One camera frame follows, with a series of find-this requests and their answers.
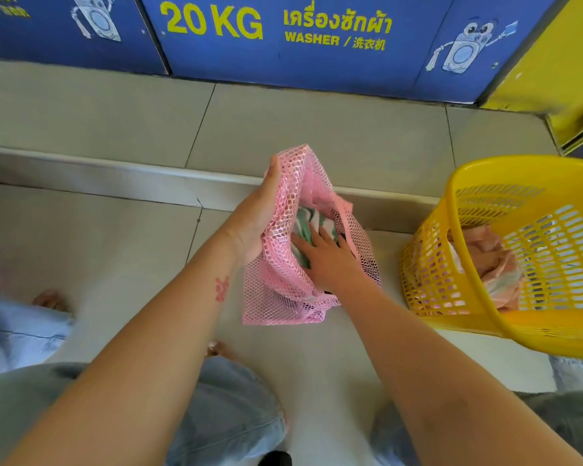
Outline person's left hand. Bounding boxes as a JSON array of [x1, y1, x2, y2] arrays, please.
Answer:
[[223, 155, 283, 268]]

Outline person's right hand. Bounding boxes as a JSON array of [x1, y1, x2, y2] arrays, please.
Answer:
[[291, 223, 371, 297]]

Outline pink mesh laundry bag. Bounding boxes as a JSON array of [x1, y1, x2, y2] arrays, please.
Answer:
[[242, 144, 383, 327]]

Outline person's left forearm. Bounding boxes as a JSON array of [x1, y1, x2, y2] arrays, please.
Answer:
[[2, 232, 247, 466]]

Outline person's right forearm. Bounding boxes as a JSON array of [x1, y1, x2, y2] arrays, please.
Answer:
[[337, 280, 583, 466]]

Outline green and white cloth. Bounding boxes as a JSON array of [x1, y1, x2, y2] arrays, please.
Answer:
[[291, 205, 340, 268]]

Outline blue washer panel with lettering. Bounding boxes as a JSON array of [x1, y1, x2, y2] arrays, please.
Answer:
[[137, 0, 563, 105]]

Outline bare foot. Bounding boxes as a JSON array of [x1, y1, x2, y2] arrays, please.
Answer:
[[31, 289, 72, 314], [205, 340, 235, 361]]

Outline peach pink clothes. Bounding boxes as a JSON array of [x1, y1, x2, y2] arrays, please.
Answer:
[[446, 224, 526, 312]]

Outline light blue jeans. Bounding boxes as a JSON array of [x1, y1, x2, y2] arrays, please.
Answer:
[[0, 294, 583, 466]]

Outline black object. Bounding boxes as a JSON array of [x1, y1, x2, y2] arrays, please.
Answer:
[[259, 450, 293, 466]]

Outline yellow plastic laundry basket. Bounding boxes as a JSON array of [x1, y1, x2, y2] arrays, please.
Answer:
[[399, 155, 583, 360]]

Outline yellow machine panel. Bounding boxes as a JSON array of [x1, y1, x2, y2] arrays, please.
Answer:
[[480, 0, 583, 157]]

